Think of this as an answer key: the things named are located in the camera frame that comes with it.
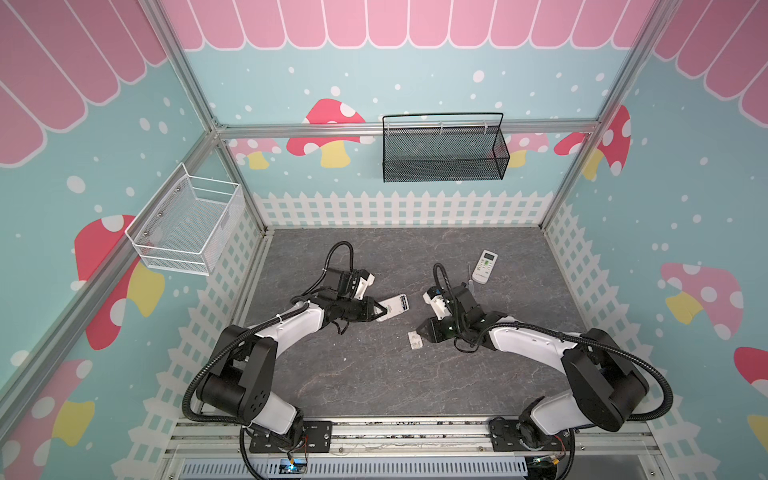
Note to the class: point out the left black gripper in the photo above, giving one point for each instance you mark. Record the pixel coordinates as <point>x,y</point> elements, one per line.
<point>367,313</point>

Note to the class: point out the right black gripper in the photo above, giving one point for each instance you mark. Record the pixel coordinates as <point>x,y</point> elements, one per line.
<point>437,327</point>

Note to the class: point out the white battery cover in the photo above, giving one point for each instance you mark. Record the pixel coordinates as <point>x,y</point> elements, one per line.
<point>415,340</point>

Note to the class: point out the white remote with green buttons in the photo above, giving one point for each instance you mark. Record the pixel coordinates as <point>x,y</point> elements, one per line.
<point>394,307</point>

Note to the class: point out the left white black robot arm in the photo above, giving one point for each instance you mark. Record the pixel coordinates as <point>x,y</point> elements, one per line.
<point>235,385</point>

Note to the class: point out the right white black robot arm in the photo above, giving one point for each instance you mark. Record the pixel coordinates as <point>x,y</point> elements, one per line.
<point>607,386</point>

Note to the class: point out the white air conditioner remote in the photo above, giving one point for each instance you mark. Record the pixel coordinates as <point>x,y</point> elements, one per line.
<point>484,267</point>

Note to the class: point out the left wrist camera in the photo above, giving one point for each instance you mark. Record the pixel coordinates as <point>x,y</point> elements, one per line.
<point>360,281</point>

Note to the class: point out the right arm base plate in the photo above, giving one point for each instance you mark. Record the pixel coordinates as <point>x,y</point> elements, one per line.
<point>513,435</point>

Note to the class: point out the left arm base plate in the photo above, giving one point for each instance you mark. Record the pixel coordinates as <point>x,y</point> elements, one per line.
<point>308,436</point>

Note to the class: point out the black wire mesh basket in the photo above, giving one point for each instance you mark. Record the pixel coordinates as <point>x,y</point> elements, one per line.
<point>441,147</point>

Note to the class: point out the white wire mesh basket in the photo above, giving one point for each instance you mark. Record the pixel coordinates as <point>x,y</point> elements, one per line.
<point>187,224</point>

